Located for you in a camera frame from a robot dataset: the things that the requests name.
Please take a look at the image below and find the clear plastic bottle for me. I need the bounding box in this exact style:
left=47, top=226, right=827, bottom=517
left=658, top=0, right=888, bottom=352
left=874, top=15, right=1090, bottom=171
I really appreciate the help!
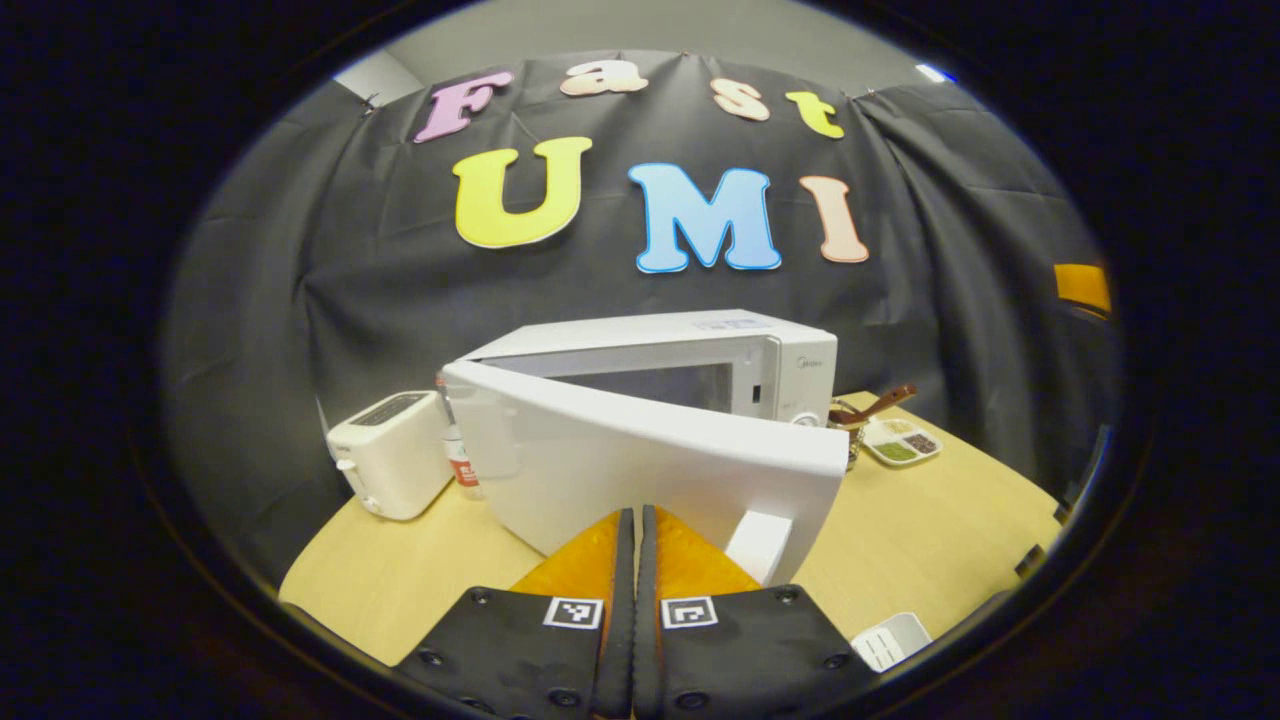
left=435, top=372, right=483, bottom=499

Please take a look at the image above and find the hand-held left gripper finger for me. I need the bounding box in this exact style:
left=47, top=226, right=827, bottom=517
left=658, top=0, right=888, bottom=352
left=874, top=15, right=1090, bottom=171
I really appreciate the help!
left=632, top=505, right=881, bottom=720
left=395, top=507, right=638, bottom=720

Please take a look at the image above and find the black backdrop cloth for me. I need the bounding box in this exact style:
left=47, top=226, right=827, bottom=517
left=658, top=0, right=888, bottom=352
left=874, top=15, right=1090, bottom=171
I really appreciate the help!
left=160, top=50, right=1126, bottom=591

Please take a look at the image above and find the white divided dish of beans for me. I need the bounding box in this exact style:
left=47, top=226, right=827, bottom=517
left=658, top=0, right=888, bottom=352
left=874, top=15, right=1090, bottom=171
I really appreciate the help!
left=862, top=416, right=943, bottom=468

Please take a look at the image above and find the white rectangular tray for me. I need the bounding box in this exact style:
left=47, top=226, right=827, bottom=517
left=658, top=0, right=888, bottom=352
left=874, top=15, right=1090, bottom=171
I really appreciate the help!
left=850, top=612, right=933, bottom=673

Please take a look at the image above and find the white microwave oven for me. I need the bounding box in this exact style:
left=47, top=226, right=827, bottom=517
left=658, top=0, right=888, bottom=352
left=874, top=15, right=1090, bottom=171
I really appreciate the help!
left=442, top=308, right=851, bottom=588

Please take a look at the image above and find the white toaster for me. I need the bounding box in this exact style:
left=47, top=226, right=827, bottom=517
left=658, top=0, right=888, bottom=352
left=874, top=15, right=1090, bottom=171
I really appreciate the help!
left=326, top=390, right=456, bottom=522

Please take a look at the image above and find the brown spoon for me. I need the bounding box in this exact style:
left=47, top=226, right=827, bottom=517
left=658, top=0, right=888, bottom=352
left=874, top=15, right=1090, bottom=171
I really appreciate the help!
left=830, top=385, right=918, bottom=426

